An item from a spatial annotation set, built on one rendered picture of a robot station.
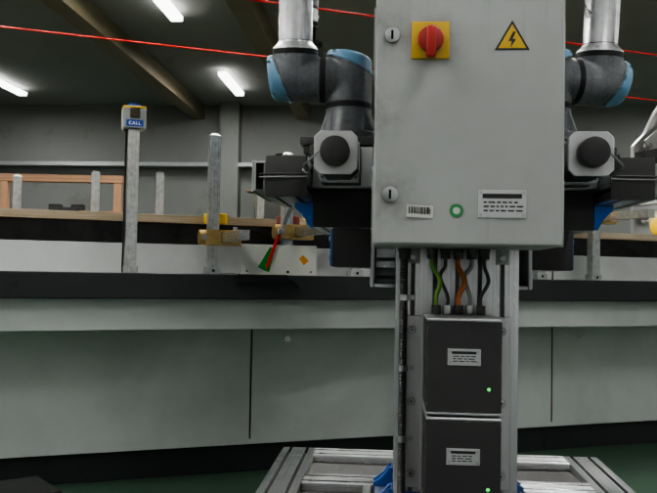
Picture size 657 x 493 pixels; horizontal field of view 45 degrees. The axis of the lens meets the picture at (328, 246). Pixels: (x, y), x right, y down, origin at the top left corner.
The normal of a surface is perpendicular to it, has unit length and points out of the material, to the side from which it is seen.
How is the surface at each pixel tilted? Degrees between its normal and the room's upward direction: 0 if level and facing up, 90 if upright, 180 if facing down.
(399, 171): 92
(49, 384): 90
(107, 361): 90
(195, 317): 90
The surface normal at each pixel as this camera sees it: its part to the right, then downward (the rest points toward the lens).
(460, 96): -0.07, -0.04
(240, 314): 0.34, -0.03
